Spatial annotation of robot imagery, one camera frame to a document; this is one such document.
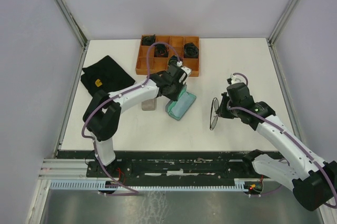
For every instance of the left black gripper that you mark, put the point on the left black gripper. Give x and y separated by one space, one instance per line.
174 97

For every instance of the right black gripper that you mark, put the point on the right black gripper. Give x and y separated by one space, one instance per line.
221 111

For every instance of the thin-frame glasses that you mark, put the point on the thin-frame glasses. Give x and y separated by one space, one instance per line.
215 113

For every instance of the blue glasses case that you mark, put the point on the blue glasses case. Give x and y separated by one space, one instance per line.
171 104

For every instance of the grey glasses case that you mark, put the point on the grey glasses case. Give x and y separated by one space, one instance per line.
149 105

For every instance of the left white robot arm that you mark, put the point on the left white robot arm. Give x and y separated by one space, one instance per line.
102 116

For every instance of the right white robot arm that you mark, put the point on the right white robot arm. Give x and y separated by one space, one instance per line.
311 179

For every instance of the wooden compartment tray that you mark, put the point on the wooden compartment tray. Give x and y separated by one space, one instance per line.
146 62

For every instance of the black cloth pouch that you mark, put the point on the black cloth pouch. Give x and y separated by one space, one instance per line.
106 75

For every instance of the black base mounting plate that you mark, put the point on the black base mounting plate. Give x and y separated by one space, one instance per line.
138 164

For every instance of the right electronics board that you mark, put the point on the right electronics board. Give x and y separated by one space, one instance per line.
256 187

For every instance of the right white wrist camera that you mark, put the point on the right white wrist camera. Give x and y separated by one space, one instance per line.
233 79

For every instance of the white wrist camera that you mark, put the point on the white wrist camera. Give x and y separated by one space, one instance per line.
233 79
186 72

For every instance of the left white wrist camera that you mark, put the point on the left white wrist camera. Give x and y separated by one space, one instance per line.
186 72

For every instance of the white slotted cable duct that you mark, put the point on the white slotted cable duct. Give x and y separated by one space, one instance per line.
171 183

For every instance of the right aluminium frame post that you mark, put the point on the right aluminium frame post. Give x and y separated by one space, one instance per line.
282 22

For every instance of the aluminium frame post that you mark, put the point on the aluminium frame post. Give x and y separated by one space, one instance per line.
282 22
77 31

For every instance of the left aluminium frame post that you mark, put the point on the left aluminium frame post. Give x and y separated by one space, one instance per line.
77 31

